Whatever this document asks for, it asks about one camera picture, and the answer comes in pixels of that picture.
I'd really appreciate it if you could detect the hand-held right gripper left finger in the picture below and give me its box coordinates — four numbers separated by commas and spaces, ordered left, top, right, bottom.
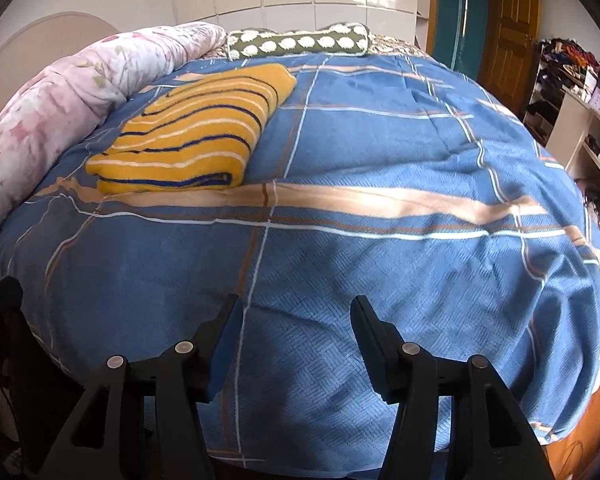
25, 294, 243, 480

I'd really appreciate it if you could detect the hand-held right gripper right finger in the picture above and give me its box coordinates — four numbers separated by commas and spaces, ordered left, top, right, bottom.
350, 295, 556, 480

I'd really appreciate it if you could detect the yellow striped knit sweater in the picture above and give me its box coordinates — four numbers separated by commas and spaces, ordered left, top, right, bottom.
86, 62, 297, 195

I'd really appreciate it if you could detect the pile of clothes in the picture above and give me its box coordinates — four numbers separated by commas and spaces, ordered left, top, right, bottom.
540, 37, 600, 73

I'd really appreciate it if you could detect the blue checked bed cover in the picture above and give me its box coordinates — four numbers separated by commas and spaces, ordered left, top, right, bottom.
0, 52, 600, 466

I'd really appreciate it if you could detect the pink floral quilt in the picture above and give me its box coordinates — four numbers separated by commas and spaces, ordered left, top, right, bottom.
0, 22, 228, 251

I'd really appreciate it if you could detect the beige arched headboard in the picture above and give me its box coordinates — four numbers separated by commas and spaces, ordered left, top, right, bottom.
0, 11, 121, 136

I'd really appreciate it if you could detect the white shoe rack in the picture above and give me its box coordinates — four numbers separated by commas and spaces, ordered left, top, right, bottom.
522, 42, 600, 146

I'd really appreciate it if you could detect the beige television cabinet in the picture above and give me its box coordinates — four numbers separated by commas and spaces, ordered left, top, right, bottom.
545, 90, 600, 256

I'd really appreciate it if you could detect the green patterned bolster pillow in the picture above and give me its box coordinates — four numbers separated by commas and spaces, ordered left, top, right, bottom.
226, 22, 372, 59

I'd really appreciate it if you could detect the teal sliding door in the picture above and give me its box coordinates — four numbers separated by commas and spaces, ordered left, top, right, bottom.
427, 0, 491, 81

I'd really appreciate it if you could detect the brown wooden door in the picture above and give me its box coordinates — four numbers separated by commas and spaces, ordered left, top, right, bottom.
477, 0, 541, 116

